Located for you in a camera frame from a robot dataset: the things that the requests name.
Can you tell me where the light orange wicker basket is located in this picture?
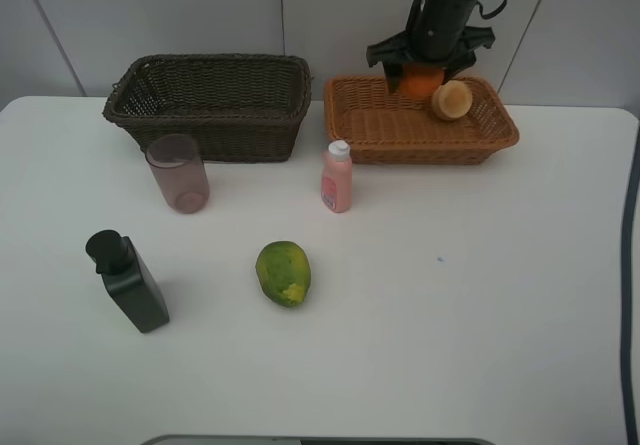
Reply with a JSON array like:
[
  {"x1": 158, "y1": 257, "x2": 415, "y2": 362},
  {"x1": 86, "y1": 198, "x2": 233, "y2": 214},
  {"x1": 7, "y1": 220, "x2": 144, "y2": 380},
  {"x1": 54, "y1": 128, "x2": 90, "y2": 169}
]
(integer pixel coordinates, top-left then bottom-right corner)
[{"x1": 324, "y1": 76, "x2": 520, "y2": 165}]

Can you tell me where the tan round bun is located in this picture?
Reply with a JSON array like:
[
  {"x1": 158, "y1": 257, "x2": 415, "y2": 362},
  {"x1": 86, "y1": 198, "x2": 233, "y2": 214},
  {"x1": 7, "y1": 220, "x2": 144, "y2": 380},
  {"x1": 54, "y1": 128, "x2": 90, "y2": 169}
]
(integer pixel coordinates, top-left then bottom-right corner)
[{"x1": 431, "y1": 80, "x2": 473, "y2": 121}]

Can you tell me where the pink lotion bottle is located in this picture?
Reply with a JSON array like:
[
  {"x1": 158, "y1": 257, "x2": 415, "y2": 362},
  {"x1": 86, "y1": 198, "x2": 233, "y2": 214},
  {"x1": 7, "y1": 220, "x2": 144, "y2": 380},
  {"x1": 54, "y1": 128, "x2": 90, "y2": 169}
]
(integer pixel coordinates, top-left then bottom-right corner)
[{"x1": 321, "y1": 140, "x2": 352, "y2": 213}]

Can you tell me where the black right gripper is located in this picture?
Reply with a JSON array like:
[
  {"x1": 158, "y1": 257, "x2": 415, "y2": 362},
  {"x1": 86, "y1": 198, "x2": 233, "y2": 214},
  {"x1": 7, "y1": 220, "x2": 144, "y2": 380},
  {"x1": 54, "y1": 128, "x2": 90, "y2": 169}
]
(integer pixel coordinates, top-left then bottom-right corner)
[{"x1": 366, "y1": 0, "x2": 495, "y2": 93}]

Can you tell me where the orange fruit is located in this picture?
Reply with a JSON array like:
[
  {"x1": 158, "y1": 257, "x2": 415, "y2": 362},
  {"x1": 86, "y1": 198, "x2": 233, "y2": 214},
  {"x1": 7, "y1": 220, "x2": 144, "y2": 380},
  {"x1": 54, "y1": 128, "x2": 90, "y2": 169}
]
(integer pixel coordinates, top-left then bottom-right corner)
[{"x1": 397, "y1": 63, "x2": 444, "y2": 99}]

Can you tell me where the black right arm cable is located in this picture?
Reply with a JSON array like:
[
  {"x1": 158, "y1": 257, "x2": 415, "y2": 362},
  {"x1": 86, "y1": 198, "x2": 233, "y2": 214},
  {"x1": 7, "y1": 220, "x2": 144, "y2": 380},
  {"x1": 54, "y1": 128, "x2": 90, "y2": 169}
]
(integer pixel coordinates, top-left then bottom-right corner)
[{"x1": 618, "y1": 114, "x2": 640, "y2": 445}]

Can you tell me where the dark brown wicker basket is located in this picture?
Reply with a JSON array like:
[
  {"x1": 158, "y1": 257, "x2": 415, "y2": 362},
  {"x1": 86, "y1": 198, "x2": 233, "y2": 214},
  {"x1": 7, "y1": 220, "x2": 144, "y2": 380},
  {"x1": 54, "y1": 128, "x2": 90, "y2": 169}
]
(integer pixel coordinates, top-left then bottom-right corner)
[{"x1": 103, "y1": 54, "x2": 311, "y2": 163}]

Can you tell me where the dark grey pump bottle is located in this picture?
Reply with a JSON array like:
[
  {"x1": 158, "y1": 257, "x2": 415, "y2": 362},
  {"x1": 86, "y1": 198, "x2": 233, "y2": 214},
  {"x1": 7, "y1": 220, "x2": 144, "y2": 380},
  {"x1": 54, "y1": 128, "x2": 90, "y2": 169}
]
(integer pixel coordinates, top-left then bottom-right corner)
[{"x1": 85, "y1": 230, "x2": 170, "y2": 334}]

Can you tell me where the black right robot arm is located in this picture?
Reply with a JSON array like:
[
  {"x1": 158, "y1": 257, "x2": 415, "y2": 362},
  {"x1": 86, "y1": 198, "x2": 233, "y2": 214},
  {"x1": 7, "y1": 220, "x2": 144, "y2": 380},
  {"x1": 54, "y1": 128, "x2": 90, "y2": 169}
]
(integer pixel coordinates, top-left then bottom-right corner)
[{"x1": 366, "y1": 0, "x2": 508, "y2": 93}]

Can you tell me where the translucent pink plastic cup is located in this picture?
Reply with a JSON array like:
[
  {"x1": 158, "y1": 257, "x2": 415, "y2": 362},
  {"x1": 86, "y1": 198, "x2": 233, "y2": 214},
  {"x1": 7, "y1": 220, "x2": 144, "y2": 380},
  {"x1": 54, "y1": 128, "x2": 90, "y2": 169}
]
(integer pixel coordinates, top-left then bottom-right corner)
[{"x1": 145, "y1": 134, "x2": 210, "y2": 214}]

